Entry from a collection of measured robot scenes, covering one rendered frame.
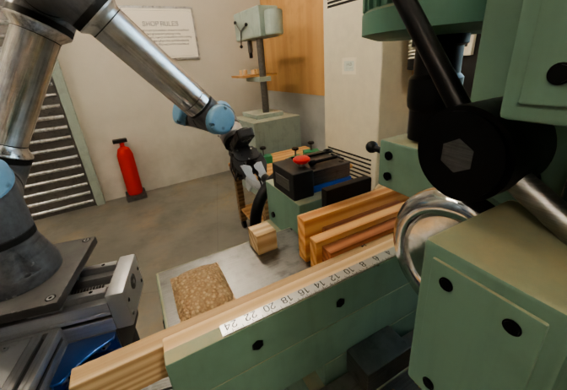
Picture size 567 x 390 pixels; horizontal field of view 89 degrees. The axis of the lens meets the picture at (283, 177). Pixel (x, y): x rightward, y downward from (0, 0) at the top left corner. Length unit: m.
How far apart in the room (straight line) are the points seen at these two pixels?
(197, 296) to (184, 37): 3.00
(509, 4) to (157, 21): 3.07
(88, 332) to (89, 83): 2.61
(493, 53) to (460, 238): 0.16
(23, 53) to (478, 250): 0.80
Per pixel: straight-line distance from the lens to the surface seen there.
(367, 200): 0.47
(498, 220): 0.23
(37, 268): 0.74
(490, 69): 0.30
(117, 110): 3.19
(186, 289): 0.42
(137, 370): 0.35
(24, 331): 0.80
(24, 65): 0.81
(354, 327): 0.41
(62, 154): 3.24
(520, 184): 0.21
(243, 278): 0.44
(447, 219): 0.26
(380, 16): 0.35
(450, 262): 0.19
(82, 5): 0.69
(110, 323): 0.76
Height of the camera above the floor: 1.18
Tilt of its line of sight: 22 degrees down
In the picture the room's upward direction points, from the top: 4 degrees counter-clockwise
